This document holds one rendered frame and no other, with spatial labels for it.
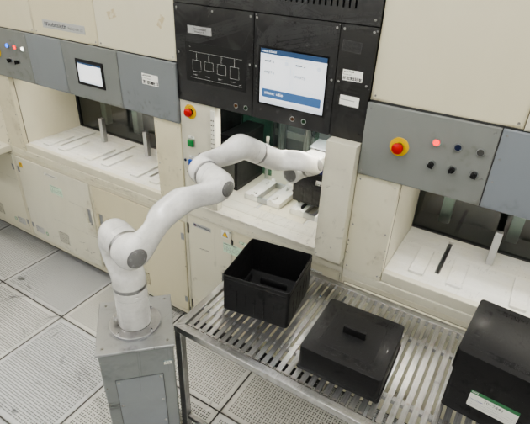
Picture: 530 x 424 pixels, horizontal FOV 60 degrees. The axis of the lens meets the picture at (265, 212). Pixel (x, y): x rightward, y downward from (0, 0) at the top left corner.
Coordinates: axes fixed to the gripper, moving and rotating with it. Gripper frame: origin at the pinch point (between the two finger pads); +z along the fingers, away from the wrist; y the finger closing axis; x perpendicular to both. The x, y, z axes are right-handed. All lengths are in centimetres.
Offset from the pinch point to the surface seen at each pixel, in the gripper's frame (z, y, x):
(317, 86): -31, 9, 39
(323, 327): -70, 41, -33
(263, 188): -2.7, -32.2, -28.8
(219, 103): -33, -36, 24
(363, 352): -72, 57, -33
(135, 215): -37, -97, -54
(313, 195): -9.6, 1.0, -19.0
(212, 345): -93, 8, -43
